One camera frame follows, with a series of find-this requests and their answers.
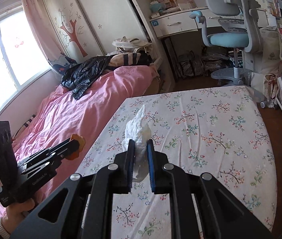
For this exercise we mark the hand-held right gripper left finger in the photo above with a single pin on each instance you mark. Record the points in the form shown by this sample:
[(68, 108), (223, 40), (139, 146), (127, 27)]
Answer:
[(131, 164)]

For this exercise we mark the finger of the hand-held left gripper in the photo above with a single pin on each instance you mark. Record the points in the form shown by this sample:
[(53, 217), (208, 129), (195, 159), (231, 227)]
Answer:
[(46, 164), (56, 149)]

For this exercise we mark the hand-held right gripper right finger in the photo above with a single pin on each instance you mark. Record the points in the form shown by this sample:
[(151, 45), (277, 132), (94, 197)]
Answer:
[(151, 166)]

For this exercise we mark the orange peel piece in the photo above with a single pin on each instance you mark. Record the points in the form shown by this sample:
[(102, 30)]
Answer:
[(79, 140)]

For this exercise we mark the white plastic bag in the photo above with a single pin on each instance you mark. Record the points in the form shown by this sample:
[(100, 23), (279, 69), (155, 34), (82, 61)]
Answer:
[(138, 134)]

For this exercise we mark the person's left forearm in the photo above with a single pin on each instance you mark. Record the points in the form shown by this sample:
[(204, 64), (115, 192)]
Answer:
[(2, 226)]

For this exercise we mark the person's left hand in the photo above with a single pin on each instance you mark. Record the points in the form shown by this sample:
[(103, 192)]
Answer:
[(18, 210)]

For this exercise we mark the pink blanket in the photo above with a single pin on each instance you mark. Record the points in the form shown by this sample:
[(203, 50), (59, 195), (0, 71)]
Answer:
[(68, 119)]

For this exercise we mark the striped bed sheet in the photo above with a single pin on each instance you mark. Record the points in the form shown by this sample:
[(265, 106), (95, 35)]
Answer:
[(31, 122)]

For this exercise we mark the floral tablecloth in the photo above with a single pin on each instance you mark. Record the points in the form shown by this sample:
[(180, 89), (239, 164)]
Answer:
[(205, 142)]

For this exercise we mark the black puffer jacket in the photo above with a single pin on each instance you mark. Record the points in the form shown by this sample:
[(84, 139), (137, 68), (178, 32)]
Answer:
[(86, 76)]

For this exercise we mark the blue cartoon cushion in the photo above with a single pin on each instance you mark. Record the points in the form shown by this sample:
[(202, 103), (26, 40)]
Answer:
[(61, 66)]

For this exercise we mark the window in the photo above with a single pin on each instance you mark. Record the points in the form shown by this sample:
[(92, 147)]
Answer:
[(13, 54)]

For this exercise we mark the beige striped cushion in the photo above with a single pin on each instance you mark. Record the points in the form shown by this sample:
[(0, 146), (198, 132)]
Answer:
[(128, 58)]

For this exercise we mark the clear plaid storage bag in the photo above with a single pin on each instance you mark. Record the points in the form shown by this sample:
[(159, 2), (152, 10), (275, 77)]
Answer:
[(188, 64)]

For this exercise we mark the white tote bag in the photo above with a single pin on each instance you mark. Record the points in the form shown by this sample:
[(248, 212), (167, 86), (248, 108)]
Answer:
[(131, 43)]

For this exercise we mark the black plastic bag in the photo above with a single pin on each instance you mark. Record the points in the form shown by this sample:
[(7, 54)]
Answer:
[(215, 62)]

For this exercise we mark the pink curtain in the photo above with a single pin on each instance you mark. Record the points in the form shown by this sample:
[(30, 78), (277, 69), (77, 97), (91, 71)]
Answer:
[(38, 20)]

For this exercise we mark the white desk with drawers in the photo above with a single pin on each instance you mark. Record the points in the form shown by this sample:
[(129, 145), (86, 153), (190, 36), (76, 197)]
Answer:
[(175, 23)]

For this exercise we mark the white wardrobe with tree decal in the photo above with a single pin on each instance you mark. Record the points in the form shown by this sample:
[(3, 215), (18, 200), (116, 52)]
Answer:
[(106, 10)]

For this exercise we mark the grey blue desk chair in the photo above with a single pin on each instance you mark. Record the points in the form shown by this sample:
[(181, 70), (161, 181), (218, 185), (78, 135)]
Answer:
[(230, 39)]

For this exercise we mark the white printed fabric bag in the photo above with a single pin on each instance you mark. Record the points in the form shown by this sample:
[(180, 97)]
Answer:
[(268, 54)]

